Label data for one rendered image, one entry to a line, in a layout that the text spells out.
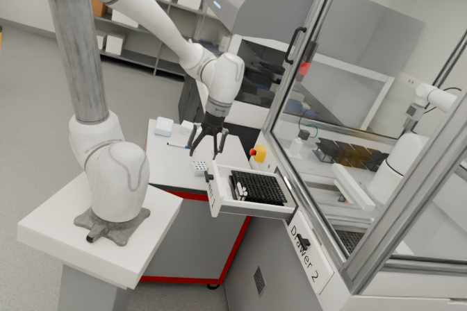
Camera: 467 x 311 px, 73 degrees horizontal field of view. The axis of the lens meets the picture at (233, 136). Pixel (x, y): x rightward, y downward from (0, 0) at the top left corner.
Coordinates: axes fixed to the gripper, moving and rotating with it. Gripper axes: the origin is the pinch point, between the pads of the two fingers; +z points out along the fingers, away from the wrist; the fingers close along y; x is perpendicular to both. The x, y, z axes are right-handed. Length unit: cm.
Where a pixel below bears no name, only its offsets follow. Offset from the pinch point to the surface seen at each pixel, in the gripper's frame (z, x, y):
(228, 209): 14.8, -9.9, 14.2
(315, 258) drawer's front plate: 11, -35, 40
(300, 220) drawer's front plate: 8.7, -18.7, 40.2
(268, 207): 12.0, -9.6, 30.6
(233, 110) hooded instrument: 11, 83, 34
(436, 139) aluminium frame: -45, -46, 43
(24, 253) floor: 100, 34, -69
